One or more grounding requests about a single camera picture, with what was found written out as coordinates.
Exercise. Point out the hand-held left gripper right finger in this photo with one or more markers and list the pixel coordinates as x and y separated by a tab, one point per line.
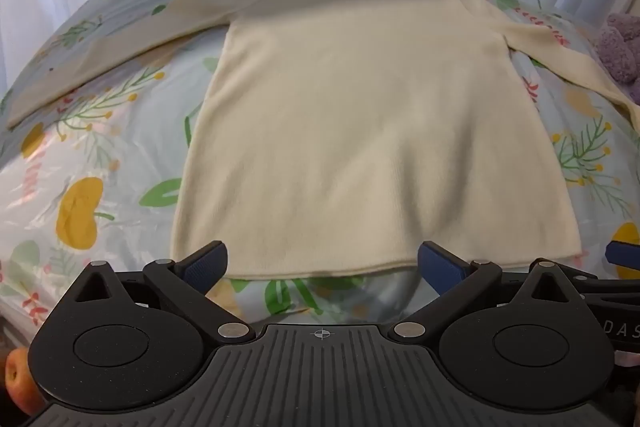
440	269

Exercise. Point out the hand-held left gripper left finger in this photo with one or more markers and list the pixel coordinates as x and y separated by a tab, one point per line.
206	264

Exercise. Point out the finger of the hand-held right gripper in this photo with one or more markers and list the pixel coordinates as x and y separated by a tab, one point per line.
624	253

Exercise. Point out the cream long-sleeve sweater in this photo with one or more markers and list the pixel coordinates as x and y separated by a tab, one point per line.
350	107

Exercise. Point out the floral bed sheet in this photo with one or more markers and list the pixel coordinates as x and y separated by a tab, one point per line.
100	157

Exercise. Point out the purple plush toy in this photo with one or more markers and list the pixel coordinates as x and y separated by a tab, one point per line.
617	49

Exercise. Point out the orange round fruit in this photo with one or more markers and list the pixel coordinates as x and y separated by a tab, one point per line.
20	379

